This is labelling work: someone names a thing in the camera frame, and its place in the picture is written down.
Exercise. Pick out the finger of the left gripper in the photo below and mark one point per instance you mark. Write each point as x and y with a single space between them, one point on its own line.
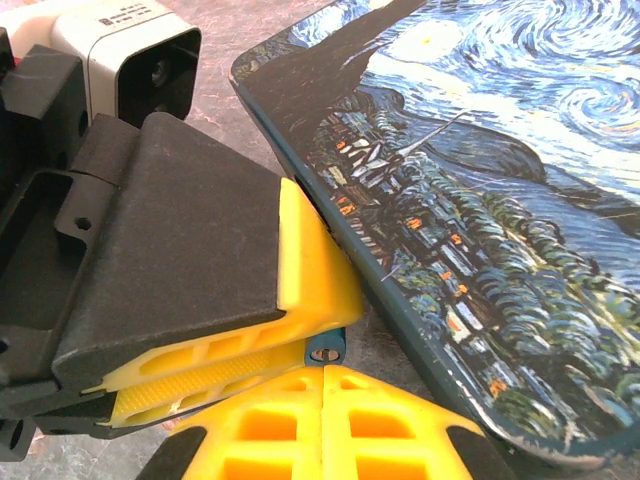
190 240
200 385

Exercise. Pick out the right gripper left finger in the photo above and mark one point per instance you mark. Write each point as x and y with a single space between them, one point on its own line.
260 435

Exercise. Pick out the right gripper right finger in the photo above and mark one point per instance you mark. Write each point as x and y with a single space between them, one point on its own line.
390 435

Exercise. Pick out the small blue padlock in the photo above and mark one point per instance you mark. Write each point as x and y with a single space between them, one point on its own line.
325 345

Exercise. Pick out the starry night painted box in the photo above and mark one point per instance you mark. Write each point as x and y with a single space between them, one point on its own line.
475 200

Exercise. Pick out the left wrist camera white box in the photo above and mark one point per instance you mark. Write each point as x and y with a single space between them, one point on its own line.
105 50

